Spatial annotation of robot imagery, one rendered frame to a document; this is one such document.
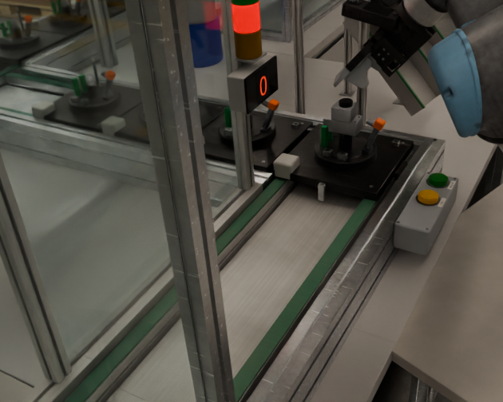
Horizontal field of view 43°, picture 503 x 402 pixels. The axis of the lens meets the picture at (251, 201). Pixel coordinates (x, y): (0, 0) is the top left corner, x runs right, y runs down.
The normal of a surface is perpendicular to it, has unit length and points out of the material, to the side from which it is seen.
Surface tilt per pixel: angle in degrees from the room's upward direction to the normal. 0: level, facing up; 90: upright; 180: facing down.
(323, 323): 0
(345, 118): 90
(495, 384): 0
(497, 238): 0
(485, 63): 63
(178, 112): 90
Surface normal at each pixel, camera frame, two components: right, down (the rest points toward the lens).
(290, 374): -0.07, -0.83
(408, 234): -0.49, 0.51
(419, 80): 0.50, -0.36
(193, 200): 0.87, 0.22
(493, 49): -0.51, -0.15
